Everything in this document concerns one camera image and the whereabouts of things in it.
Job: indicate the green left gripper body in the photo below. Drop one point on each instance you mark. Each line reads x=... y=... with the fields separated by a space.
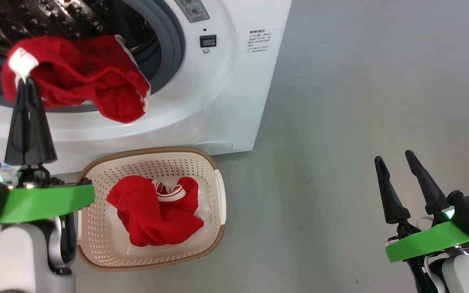
x=47 y=201

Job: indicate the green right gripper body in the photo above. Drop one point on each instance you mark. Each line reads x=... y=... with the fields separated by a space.
x=430 y=242

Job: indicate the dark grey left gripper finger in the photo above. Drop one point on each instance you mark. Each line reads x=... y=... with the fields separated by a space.
x=39 y=138
x=18 y=138

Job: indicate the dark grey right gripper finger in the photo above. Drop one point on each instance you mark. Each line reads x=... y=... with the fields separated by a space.
x=393 y=203
x=432 y=193

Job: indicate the red garment with striped collar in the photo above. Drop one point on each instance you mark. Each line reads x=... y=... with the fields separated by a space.
x=153 y=219

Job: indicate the cream perforated laundry basket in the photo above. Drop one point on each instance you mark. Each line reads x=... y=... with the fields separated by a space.
x=96 y=228

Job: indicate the white washing machine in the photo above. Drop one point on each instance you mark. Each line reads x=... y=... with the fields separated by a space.
x=226 y=93

